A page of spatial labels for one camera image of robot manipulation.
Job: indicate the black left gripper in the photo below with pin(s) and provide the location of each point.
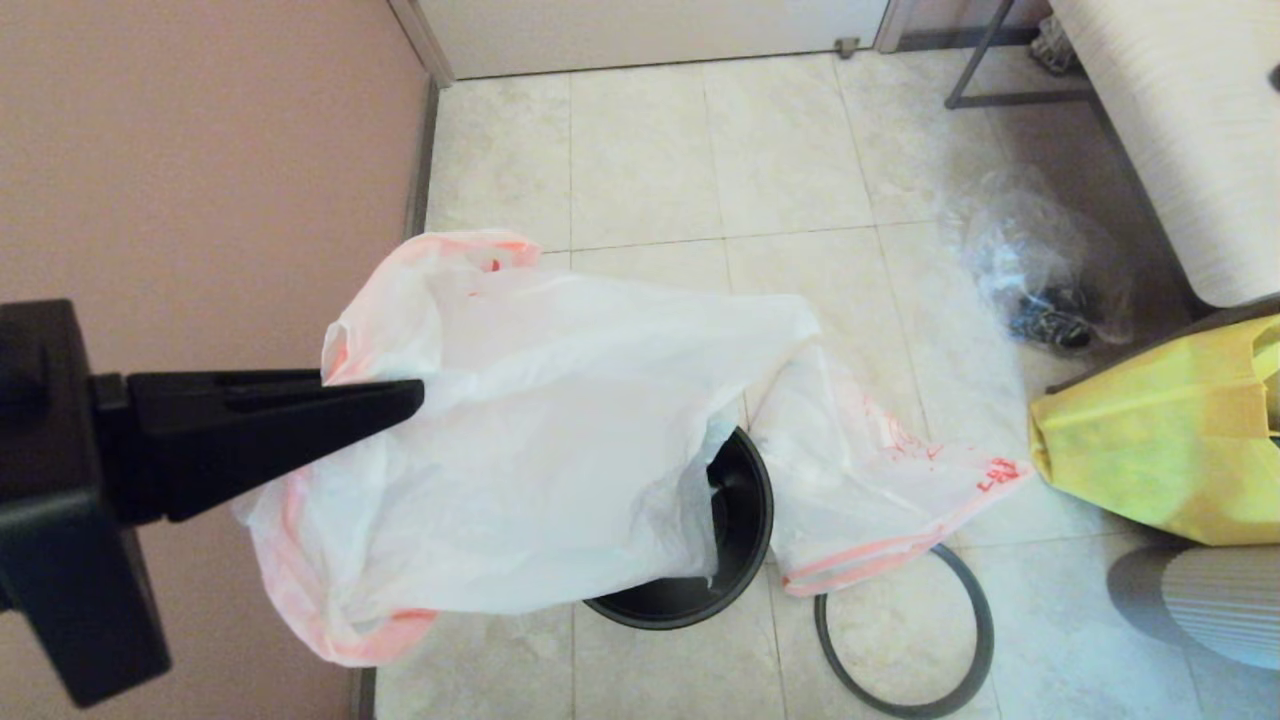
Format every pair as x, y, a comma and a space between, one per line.
70, 560

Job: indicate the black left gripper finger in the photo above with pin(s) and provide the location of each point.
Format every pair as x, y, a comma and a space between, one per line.
370, 385

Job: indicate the white red plastic bag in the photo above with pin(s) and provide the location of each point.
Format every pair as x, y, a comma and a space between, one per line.
860, 490

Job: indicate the black round trash bin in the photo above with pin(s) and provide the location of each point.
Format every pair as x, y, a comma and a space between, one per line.
745, 520

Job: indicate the clear crumpled plastic bag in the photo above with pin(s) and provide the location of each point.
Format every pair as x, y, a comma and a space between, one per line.
1030, 240

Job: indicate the black cable bundle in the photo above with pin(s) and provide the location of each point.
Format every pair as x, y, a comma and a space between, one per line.
1050, 320

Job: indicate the yellow fabric bag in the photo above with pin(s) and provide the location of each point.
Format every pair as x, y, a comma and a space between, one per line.
1150, 460

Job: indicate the white door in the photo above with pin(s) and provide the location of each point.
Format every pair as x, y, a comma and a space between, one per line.
650, 35

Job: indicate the small metal door stopper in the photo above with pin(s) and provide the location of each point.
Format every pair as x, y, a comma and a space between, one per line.
847, 46

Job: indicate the grey patterned shoe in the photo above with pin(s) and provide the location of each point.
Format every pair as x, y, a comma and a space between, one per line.
1055, 48

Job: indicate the white wood-grain table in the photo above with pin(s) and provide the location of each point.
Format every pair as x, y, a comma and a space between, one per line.
1190, 140

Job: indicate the white ribbed round appliance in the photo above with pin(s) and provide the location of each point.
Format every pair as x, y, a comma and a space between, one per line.
1220, 610

